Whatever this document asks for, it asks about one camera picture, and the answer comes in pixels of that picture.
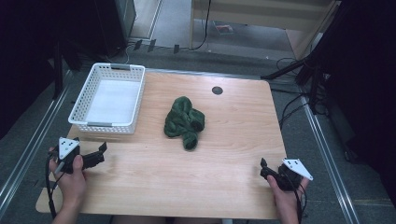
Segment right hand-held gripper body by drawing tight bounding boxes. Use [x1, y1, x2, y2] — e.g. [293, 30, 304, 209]
[276, 158, 314, 192]

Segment dark green fuzzy cloth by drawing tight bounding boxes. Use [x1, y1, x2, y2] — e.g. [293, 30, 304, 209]
[163, 95, 206, 152]

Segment person's left hand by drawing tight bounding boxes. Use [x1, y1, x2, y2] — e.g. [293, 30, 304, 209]
[48, 147, 89, 209]

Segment light wooden bench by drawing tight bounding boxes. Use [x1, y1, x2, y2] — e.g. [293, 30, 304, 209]
[189, 0, 340, 61]

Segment black tripod stand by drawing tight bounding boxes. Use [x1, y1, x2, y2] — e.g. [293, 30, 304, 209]
[261, 46, 331, 116]

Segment dark cabinet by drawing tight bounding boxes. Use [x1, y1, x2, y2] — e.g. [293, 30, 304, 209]
[92, 0, 137, 58]

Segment metal floor rail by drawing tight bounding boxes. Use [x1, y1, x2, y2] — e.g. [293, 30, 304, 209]
[299, 94, 361, 224]
[0, 69, 73, 217]

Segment red flat item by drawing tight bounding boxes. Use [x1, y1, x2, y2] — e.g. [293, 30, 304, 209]
[214, 21, 235, 35]

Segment white perforated plastic basket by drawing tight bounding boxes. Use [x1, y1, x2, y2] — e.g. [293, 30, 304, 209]
[67, 62, 147, 135]

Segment person's right hand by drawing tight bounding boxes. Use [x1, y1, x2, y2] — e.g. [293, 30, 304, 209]
[266, 175, 311, 219]

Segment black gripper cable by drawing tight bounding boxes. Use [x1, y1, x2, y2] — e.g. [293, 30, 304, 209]
[291, 182, 308, 224]
[45, 155, 67, 220]

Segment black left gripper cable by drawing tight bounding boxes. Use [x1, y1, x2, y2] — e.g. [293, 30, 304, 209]
[45, 155, 67, 220]

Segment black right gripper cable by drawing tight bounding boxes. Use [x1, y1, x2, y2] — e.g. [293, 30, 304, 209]
[291, 182, 308, 224]

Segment black hanging cable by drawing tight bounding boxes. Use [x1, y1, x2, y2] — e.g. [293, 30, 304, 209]
[189, 0, 213, 51]

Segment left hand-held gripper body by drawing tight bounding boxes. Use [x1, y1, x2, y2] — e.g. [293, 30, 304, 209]
[49, 136, 86, 175]

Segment dark curtain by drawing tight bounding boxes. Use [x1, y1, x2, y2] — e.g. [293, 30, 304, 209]
[0, 0, 98, 139]
[311, 0, 396, 209]

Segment thin white floor cable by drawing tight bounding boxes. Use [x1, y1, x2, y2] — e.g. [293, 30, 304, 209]
[104, 42, 133, 65]

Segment black floor cables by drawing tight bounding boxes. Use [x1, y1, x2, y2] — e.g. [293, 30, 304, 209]
[270, 57, 316, 131]

